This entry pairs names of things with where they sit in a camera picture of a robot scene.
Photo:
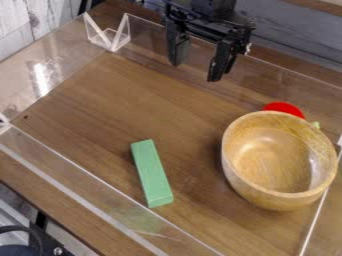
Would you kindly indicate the black metal clamp base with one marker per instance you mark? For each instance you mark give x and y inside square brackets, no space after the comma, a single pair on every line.
[41,241]

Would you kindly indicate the clear acrylic corner bracket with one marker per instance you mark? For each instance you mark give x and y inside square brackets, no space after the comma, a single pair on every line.
[108,38]

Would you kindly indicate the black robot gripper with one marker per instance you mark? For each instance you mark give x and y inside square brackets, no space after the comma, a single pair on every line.
[212,21]

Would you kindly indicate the clear acrylic enclosure wall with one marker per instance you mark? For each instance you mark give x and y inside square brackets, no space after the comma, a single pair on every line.
[79,103]

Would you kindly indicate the green rectangular block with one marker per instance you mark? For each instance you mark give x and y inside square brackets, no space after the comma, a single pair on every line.
[151,173]

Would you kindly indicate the wooden bowl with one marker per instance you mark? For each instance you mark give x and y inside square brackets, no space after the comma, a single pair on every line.
[278,160]

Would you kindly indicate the red plush strawberry toy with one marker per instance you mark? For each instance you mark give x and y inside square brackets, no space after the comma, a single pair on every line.
[283,107]

